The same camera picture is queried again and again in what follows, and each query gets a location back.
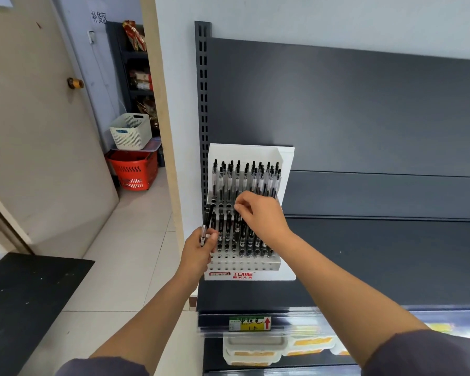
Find red plastic basket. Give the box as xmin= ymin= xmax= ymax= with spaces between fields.
xmin=104 ymin=149 xmax=159 ymax=191

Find grey right sleeve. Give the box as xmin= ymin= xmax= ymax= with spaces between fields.
xmin=362 ymin=329 xmax=470 ymax=376

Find shiny red snack packet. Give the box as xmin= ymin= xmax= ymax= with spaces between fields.
xmin=122 ymin=20 xmax=148 ymax=52

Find grey left sleeve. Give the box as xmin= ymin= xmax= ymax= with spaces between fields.
xmin=56 ymin=357 xmax=149 ymax=376

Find black rubber-grip pen group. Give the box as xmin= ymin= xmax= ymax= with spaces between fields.
xmin=209 ymin=209 xmax=277 ymax=259

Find person's left hand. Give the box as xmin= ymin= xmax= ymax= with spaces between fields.
xmin=178 ymin=227 xmax=220 ymax=286

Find person's right hand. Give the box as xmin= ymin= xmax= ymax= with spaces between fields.
xmin=233 ymin=190 xmax=295 ymax=253

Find dark grey shelf unit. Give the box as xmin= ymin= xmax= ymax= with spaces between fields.
xmin=194 ymin=21 xmax=470 ymax=376

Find brown door frame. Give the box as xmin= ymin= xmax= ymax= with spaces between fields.
xmin=0 ymin=182 xmax=34 ymax=255

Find grey sleeve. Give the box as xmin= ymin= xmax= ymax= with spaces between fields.
xmin=362 ymin=329 xmax=470 ymax=376
xmin=56 ymin=357 xmax=149 ymax=376

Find white slotted shelf upright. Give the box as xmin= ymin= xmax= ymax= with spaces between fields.
xmin=194 ymin=21 xmax=213 ymax=208

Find yellow green price tag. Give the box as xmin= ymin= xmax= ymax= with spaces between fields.
xmin=229 ymin=316 xmax=272 ymax=333

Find pale plastic tray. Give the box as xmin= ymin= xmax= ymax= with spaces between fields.
xmin=105 ymin=137 xmax=162 ymax=153

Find clear-barrel pen group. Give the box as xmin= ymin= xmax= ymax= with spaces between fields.
xmin=210 ymin=159 xmax=283 ymax=206

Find person's left forearm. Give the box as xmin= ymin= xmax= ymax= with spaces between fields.
xmin=90 ymin=272 xmax=201 ymax=374

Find white woven basket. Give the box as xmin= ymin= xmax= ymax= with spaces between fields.
xmin=109 ymin=112 xmax=154 ymax=151

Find person's right forearm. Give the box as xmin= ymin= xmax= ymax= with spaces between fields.
xmin=276 ymin=234 xmax=430 ymax=367

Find white tiered pen holder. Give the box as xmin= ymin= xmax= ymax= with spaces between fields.
xmin=203 ymin=143 xmax=297 ymax=281

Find beige door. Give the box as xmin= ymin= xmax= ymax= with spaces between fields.
xmin=0 ymin=0 xmax=120 ymax=260

